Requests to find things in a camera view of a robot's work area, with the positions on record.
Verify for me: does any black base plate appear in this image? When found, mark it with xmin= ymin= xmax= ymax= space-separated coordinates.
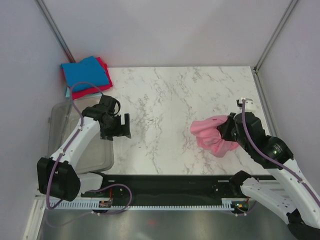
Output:
xmin=82 ymin=174 xmax=276 ymax=207

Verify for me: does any pink t shirt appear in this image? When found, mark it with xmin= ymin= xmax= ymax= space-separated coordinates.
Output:
xmin=189 ymin=115 xmax=240 ymax=158

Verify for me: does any folded teal t shirt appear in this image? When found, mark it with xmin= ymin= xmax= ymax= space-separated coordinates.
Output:
xmin=64 ymin=86 xmax=105 ymax=99

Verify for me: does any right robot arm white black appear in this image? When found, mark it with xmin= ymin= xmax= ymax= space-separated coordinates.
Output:
xmin=217 ymin=112 xmax=320 ymax=240

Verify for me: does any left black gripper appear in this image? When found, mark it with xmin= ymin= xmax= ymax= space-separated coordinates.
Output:
xmin=101 ymin=113 xmax=131 ymax=141

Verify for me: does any left aluminium frame post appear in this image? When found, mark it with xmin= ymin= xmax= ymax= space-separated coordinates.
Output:
xmin=34 ymin=0 xmax=76 ymax=63

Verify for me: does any folded blue t shirt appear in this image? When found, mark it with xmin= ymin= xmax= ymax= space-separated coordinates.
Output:
xmin=61 ymin=56 xmax=109 ymax=88

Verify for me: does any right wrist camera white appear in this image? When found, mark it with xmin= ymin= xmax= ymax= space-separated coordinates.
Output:
xmin=236 ymin=97 xmax=257 ymax=113

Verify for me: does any clear plastic bin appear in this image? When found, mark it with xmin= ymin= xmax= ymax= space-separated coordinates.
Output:
xmin=47 ymin=96 xmax=114 ymax=175

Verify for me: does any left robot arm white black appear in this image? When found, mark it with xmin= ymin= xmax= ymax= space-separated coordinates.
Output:
xmin=36 ymin=95 xmax=132 ymax=202

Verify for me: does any white slotted cable duct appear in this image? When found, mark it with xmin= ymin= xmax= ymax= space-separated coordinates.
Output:
xmin=49 ymin=197 xmax=248 ymax=211

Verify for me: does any aluminium frame post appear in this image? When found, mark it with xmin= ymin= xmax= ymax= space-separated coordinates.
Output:
xmin=252 ymin=0 xmax=300 ymax=75
xmin=34 ymin=0 xmax=76 ymax=63

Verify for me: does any right aluminium frame post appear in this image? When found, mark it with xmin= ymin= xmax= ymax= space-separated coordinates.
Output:
xmin=252 ymin=0 xmax=300 ymax=75

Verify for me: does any folded red t shirt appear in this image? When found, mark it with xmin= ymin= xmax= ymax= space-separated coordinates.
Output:
xmin=62 ymin=56 xmax=113 ymax=100

